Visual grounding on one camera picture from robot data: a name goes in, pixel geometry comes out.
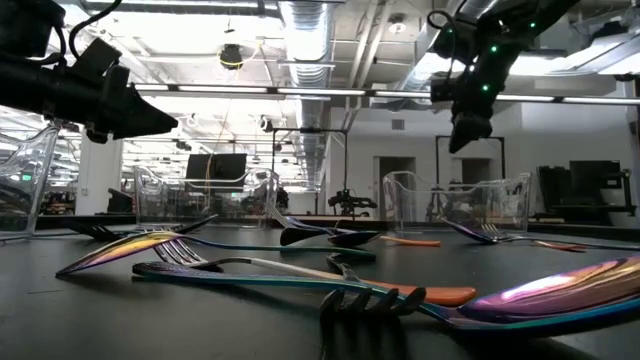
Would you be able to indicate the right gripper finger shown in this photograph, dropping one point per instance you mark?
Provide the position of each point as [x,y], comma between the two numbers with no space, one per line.
[467,131]

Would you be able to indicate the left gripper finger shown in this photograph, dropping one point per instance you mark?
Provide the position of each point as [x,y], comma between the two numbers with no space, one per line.
[145,120]

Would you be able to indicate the black background robot arm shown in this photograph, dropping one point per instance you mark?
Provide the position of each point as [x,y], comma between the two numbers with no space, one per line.
[350,202]

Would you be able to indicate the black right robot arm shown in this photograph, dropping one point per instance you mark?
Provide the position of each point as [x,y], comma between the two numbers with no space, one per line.
[540,12]

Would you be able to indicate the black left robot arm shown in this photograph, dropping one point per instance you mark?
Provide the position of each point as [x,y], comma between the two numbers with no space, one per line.
[20,90]

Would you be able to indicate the clear plastic bin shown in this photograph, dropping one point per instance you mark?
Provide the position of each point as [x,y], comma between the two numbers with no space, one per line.
[30,165]
[515,200]
[150,200]

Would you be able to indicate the black monitor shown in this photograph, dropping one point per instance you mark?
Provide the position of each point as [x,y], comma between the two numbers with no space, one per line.
[215,167]

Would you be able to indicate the round ceiling fixture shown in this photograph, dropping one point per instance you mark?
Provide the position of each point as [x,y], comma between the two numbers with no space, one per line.
[397,26]

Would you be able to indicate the black workstation equipment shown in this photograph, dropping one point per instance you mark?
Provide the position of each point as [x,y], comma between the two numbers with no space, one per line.
[595,180]

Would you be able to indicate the wall air vent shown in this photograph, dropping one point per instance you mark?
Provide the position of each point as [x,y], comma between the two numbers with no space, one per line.
[397,124]

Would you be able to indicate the black dome camera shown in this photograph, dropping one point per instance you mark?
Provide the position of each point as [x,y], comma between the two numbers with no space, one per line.
[231,56]

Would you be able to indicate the frame bar with light strips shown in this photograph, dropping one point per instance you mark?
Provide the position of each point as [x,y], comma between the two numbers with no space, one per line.
[320,91]

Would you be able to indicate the silver ventilation duct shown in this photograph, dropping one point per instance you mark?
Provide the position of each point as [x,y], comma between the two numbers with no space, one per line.
[307,50]

